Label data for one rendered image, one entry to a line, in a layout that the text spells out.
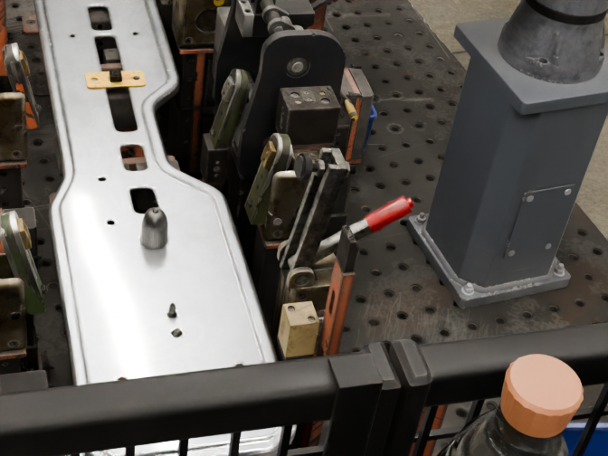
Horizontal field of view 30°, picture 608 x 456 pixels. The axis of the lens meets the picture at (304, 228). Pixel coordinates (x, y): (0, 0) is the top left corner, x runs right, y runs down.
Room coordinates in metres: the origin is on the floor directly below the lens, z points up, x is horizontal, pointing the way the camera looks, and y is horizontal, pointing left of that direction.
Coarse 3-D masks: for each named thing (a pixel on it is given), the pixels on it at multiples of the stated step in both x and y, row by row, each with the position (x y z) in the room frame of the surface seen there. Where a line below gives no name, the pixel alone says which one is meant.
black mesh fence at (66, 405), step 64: (128, 384) 0.33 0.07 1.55; (192, 384) 0.34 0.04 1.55; (256, 384) 0.34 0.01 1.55; (320, 384) 0.35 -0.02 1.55; (384, 384) 0.36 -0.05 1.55; (448, 384) 0.37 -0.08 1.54; (0, 448) 0.29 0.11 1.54; (64, 448) 0.30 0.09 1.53; (128, 448) 0.32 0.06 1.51; (320, 448) 0.36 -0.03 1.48; (384, 448) 0.37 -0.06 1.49; (576, 448) 0.42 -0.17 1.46
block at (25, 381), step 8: (0, 376) 0.78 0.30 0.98; (8, 376) 0.79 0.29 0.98; (16, 376) 0.79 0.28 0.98; (24, 376) 0.79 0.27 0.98; (32, 376) 0.79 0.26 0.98; (40, 376) 0.79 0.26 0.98; (0, 384) 0.77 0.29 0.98; (8, 384) 0.78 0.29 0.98; (16, 384) 0.78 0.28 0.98; (24, 384) 0.78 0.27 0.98; (32, 384) 0.78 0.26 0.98; (40, 384) 0.78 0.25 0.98; (0, 392) 0.76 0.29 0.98; (8, 392) 0.76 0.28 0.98
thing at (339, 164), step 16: (304, 160) 0.94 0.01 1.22; (320, 160) 0.95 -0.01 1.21; (336, 160) 0.95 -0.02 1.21; (304, 176) 0.93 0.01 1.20; (320, 176) 0.96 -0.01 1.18; (336, 176) 0.94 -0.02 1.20; (320, 192) 0.94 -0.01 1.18; (336, 192) 0.94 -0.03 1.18; (304, 208) 0.96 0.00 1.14; (320, 208) 0.94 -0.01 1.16; (304, 224) 0.96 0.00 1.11; (320, 224) 0.94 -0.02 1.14; (304, 240) 0.93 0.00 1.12; (320, 240) 0.94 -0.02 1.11; (288, 256) 0.96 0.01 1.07; (304, 256) 0.93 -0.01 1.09
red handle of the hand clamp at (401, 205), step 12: (396, 204) 0.98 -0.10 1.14; (408, 204) 0.98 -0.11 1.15; (372, 216) 0.98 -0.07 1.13; (384, 216) 0.98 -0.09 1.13; (396, 216) 0.98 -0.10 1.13; (360, 228) 0.97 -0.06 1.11; (372, 228) 0.97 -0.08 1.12; (324, 240) 0.97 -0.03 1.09; (336, 240) 0.96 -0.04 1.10; (324, 252) 0.95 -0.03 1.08
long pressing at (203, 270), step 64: (64, 0) 1.52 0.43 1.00; (128, 0) 1.55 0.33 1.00; (64, 64) 1.35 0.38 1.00; (128, 64) 1.38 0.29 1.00; (64, 128) 1.21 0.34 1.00; (64, 192) 1.08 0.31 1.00; (128, 192) 1.10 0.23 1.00; (192, 192) 1.12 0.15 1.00; (64, 256) 0.97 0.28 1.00; (128, 256) 0.98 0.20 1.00; (192, 256) 1.00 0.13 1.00; (64, 320) 0.87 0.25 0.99; (128, 320) 0.88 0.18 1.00; (192, 320) 0.89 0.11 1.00; (256, 320) 0.91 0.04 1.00; (192, 448) 0.72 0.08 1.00; (256, 448) 0.73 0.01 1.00
